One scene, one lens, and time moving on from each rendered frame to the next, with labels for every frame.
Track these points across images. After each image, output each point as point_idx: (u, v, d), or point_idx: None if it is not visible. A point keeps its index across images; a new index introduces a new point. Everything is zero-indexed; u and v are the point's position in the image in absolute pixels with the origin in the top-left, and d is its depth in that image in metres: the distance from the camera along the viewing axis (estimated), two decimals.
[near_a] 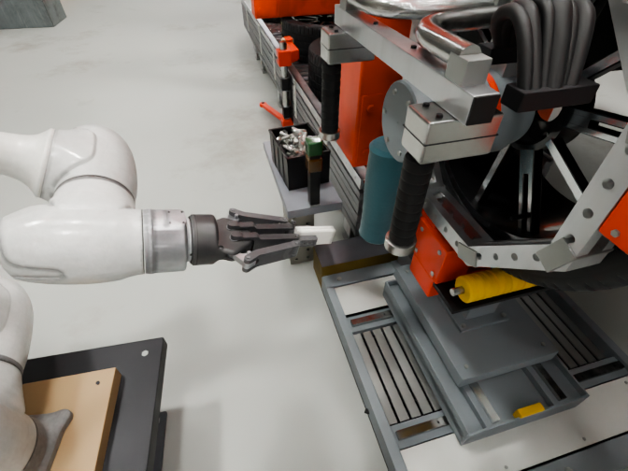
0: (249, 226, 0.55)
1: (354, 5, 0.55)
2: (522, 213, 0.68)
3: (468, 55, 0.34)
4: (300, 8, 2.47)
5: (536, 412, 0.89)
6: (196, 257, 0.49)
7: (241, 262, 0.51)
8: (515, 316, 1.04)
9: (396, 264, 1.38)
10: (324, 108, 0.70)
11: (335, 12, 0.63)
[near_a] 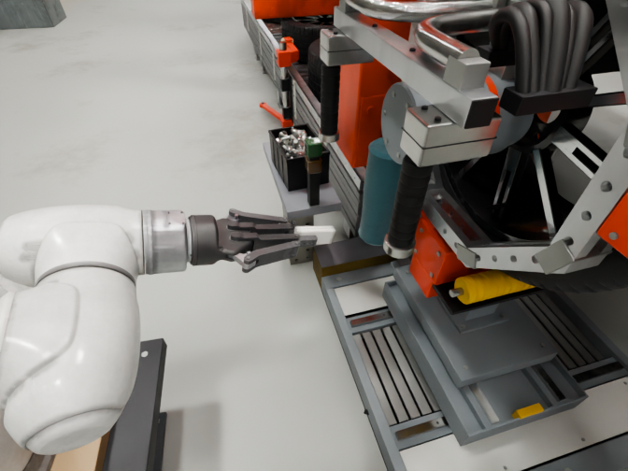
0: (249, 226, 0.55)
1: (353, 7, 0.55)
2: (497, 204, 0.74)
3: (467, 59, 0.34)
4: (300, 9, 2.47)
5: (535, 413, 0.90)
6: (196, 258, 0.49)
7: (241, 262, 0.51)
8: (514, 317, 1.04)
9: (396, 264, 1.38)
10: (323, 110, 0.70)
11: (335, 14, 0.63)
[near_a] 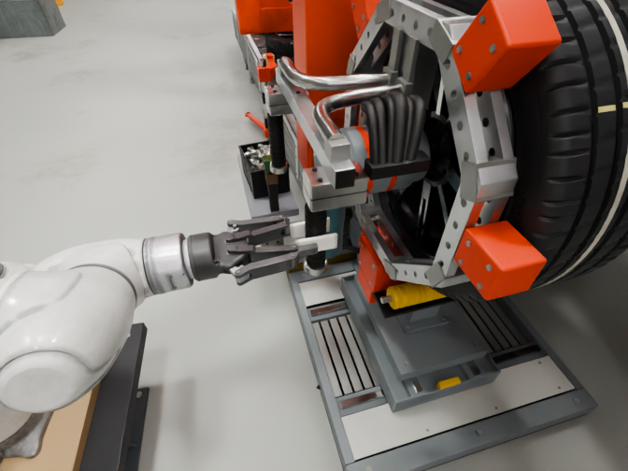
0: (249, 260, 0.59)
1: (284, 75, 0.70)
2: (419, 225, 0.88)
3: (335, 140, 0.49)
4: (282, 25, 2.65)
5: (454, 384, 1.08)
6: None
7: (227, 229, 0.62)
8: (454, 319, 1.19)
9: (355, 262, 1.56)
10: (272, 149, 0.84)
11: (276, 74, 0.77)
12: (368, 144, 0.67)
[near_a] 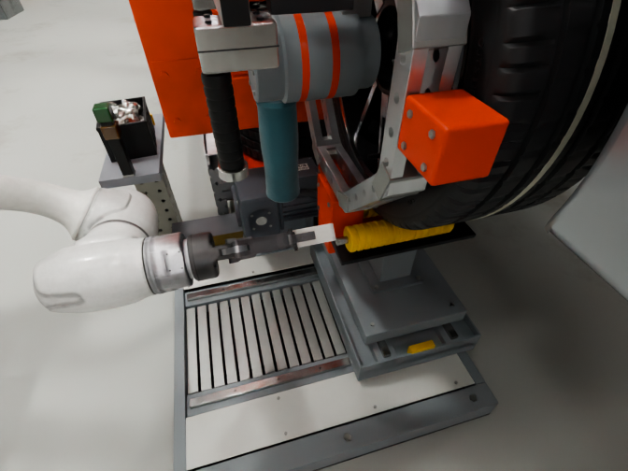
0: (249, 258, 0.57)
1: None
2: (379, 152, 0.75)
3: None
4: None
5: (427, 349, 0.95)
6: None
7: None
8: (430, 279, 1.06)
9: None
10: None
11: None
12: (301, 23, 0.54)
